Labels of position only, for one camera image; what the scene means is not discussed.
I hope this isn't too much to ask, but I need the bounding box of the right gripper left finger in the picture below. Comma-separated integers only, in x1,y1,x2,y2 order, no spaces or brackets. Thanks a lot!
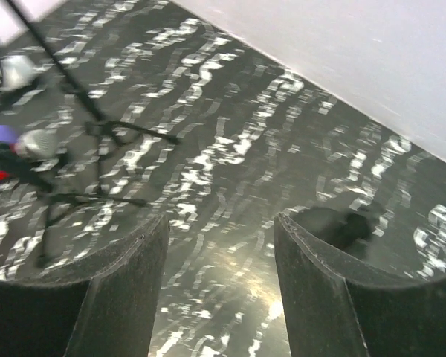
0,215,170,356

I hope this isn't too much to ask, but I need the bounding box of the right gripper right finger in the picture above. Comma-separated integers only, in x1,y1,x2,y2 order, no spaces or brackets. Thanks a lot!
274,213,446,357

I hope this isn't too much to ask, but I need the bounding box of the black tripod shock-mount stand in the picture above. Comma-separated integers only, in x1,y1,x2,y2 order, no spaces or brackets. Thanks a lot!
0,144,149,268

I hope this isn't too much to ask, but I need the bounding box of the white microphone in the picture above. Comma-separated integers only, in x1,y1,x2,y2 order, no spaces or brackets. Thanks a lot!
14,129,59,161

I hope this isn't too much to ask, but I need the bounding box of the black tripod stand pink mic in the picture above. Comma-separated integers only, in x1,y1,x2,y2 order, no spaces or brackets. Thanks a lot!
5,0,180,147

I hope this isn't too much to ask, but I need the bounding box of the purple microphone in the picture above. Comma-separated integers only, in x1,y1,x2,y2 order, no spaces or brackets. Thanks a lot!
0,125,19,145

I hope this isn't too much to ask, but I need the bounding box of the black marble mat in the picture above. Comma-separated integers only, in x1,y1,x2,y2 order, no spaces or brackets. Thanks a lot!
0,0,446,357

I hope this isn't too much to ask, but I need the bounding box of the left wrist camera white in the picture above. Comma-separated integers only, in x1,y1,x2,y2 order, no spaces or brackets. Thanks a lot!
1,55,39,92

